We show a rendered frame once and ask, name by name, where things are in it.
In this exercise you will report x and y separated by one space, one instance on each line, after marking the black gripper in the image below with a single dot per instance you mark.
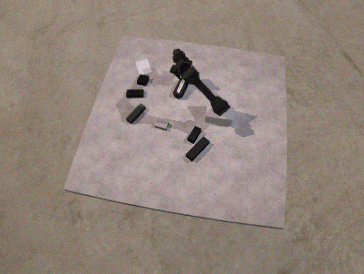
174 70

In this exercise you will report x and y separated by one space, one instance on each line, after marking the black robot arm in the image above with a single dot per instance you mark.
220 106

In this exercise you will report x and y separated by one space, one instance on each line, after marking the dark grey switch controller unit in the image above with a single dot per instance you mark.
180 88

